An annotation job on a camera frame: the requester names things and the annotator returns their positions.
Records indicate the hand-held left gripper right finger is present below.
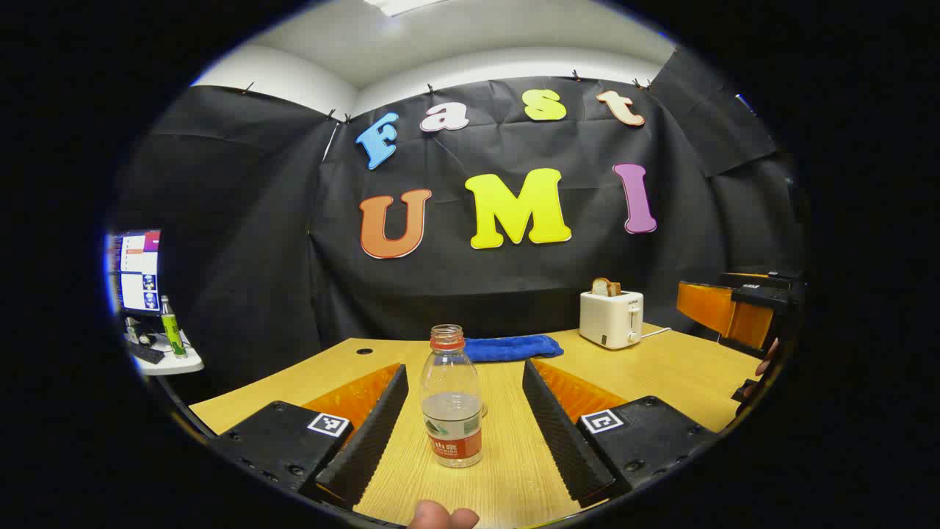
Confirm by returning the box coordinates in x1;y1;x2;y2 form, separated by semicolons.
521;359;720;509

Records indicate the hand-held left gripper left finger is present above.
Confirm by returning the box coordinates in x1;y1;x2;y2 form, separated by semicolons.
213;362;410;511

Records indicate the clear plastic water bottle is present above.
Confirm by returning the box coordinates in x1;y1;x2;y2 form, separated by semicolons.
419;324;484;469

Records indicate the green bottle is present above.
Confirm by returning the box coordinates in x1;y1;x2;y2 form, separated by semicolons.
160;295;188;359

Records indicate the white toaster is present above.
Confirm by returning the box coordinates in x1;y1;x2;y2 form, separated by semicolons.
579;289;645;350

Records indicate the blue towel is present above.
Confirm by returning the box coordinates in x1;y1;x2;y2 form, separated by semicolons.
463;335;565;363

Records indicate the white side table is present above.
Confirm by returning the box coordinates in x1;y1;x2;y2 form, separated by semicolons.
125;331;205;377

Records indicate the computer monitor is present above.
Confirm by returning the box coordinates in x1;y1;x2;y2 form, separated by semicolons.
109;229;162;318

